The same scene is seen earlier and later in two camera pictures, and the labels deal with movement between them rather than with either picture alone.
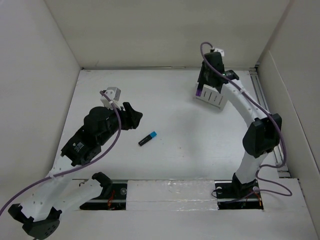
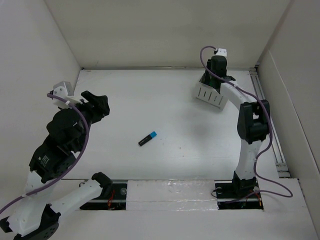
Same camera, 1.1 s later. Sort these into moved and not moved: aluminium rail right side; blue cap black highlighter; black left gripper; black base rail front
Moved: black left gripper
Not moved: blue cap black highlighter; aluminium rail right side; black base rail front
